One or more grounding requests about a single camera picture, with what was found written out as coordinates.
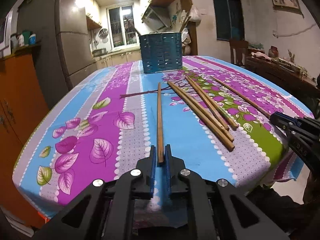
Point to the steel range hood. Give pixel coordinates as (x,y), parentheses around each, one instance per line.
(156,18)

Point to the grey tall refrigerator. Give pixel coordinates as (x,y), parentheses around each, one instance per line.
(64,58)

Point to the beige kitchen cabinets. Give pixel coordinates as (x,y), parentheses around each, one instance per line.
(117,58)

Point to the white microwave oven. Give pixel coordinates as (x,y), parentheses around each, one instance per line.
(5,35)

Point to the wooden chair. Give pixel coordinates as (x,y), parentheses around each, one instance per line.
(238,51)

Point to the blue perforated utensil holder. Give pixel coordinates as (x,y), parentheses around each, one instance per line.
(161,52)

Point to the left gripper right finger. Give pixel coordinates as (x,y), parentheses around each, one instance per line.
(216,209)

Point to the dark wooden chopstick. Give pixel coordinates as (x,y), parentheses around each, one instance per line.
(160,147)

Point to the dark blue room window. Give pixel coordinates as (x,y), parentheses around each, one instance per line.
(229,20)

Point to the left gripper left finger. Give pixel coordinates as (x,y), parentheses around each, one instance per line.
(104,210)

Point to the colourful floral tablecloth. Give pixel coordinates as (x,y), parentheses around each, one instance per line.
(104,125)

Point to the wooden chopstick green band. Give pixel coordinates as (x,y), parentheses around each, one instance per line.
(186,20)

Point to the white hanging plastic bag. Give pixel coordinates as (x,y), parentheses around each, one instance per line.
(194,14)

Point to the kitchen window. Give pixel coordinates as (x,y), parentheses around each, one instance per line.
(121,23)

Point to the dark wooden side table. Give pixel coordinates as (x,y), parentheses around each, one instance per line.
(301,89)

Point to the orange wooden cabinet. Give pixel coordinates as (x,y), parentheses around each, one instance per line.
(22,108)

